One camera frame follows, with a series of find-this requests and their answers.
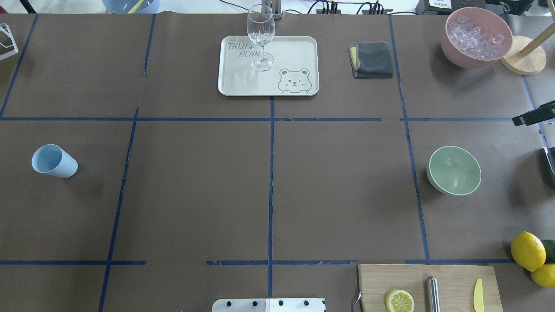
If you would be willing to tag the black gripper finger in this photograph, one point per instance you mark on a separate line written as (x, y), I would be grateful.
(541, 114)

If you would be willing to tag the green bowl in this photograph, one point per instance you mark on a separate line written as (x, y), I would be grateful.
(453, 170)

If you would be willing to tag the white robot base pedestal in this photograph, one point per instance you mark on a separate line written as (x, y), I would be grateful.
(270, 305)

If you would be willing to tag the pink bowl of ice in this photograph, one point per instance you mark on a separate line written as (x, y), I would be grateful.
(474, 37)

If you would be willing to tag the green lime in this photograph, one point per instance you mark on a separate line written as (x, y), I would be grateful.
(549, 246)

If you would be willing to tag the grey folded cloth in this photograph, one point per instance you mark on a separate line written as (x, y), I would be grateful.
(371, 60)

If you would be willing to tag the yellow lemon front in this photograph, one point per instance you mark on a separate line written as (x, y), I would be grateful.
(528, 251)

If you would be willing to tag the yellow lemon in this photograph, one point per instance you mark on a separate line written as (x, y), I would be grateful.
(528, 251)
(544, 276)

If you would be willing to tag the white wire rack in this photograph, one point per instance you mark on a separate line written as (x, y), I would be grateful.
(8, 47)

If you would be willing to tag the wooden cup stand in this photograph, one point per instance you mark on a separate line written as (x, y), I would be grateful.
(526, 56)

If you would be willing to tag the lemon half slice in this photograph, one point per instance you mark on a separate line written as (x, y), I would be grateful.
(399, 300)

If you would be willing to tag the yellow plastic knife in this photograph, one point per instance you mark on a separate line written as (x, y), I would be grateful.
(478, 299)

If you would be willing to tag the light blue plastic cup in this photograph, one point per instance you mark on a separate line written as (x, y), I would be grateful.
(52, 160)

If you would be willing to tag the blue bowl with spoon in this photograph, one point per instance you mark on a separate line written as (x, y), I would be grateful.
(124, 6)

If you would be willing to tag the yellow lemon rear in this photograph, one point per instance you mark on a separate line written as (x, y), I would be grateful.
(544, 276)

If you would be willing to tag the wooden cutting board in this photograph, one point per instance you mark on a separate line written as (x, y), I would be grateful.
(455, 285)

